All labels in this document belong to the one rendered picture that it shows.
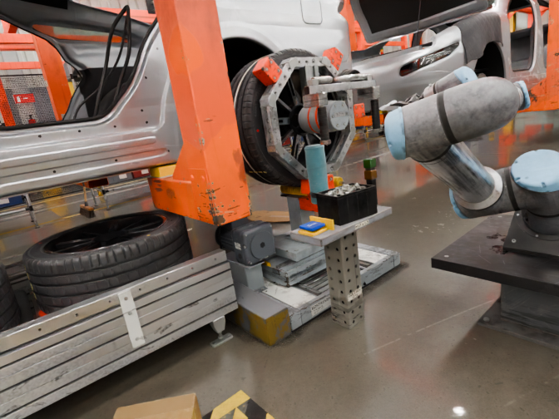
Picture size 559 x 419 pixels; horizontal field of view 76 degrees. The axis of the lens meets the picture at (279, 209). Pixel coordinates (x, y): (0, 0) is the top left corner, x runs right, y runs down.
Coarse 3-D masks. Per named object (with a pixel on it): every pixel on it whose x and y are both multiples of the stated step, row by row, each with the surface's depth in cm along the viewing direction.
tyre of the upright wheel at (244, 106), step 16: (288, 48) 166; (240, 80) 165; (256, 80) 156; (240, 96) 160; (256, 96) 156; (336, 96) 187; (240, 112) 159; (256, 112) 157; (240, 128) 161; (256, 128) 158; (240, 144) 166; (256, 144) 159; (256, 160) 165; (272, 160) 166; (256, 176) 180; (272, 176) 170; (288, 176) 172
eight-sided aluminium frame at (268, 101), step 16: (288, 64) 155; (304, 64) 161; (320, 64) 167; (272, 96) 151; (352, 96) 182; (272, 112) 152; (352, 112) 184; (272, 128) 153; (352, 128) 185; (272, 144) 156; (336, 144) 187; (288, 160) 161; (336, 160) 180; (304, 176) 168
